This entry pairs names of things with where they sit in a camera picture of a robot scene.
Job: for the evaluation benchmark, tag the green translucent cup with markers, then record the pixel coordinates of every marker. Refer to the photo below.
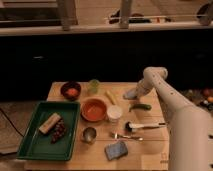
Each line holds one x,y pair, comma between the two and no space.
93,86

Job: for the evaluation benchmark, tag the yellow banana piece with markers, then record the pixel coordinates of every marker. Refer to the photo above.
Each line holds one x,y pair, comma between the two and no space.
111,97

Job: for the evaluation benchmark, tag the small metal cup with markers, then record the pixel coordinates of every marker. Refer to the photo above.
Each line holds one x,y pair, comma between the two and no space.
89,135

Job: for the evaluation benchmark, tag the dark grape bunch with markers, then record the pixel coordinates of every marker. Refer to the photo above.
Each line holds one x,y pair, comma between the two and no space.
59,131

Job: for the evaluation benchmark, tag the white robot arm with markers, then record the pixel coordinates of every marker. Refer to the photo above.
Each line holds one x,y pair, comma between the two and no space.
191,127

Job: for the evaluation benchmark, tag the tan wooden block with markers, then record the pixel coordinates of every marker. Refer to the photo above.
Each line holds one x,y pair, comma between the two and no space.
49,123

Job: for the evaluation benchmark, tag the orange fruit in bowl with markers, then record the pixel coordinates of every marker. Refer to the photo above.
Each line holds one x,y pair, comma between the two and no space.
72,92

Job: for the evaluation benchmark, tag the orange-red bowl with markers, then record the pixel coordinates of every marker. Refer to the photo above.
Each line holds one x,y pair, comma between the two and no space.
93,110

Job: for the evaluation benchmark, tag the metal fork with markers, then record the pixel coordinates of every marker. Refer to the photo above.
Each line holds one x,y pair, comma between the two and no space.
117,136

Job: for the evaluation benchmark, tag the blue sponge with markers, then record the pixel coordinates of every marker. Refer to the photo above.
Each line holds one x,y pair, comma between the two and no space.
116,150

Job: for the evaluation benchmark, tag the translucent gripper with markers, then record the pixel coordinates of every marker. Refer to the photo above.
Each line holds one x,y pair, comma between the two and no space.
140,92

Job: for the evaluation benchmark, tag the dark red small bowl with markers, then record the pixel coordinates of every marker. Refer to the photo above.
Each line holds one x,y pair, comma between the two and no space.
69,85

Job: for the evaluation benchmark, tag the green chili pepper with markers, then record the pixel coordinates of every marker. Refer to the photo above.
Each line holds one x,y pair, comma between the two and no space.
145,107

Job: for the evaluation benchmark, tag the white cup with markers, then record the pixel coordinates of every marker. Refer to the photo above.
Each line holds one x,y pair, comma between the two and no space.
114,113

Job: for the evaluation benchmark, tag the green plastic tray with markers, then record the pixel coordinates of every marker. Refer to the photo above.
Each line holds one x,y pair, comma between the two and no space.
50,145

